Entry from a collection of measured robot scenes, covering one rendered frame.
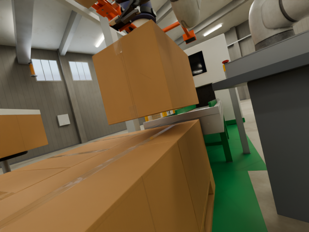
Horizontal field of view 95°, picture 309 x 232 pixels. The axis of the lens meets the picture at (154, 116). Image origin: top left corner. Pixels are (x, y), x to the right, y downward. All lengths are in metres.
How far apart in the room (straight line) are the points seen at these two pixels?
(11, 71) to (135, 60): 8.85
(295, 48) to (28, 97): 9.00
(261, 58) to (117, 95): 0.68
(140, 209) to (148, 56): 0.57
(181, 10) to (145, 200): 0.74
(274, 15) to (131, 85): 0.71
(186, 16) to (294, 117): 0.66
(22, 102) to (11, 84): 0.88
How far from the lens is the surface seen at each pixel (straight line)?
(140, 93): 0.69
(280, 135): 0.91
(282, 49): 0.80
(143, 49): 0.71
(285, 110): 0.88
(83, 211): 0.31
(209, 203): 1.13
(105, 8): 0.83
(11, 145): 1.73
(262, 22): 0.96
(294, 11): 0.91
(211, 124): 1.22
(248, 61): 0.81
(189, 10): 0.80
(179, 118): 1.26
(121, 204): 0.30
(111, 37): 2.66
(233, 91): 1.76
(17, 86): 9.17
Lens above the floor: 0.67
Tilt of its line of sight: 1 degrees down
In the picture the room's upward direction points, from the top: 14 degrees counter-clockwise
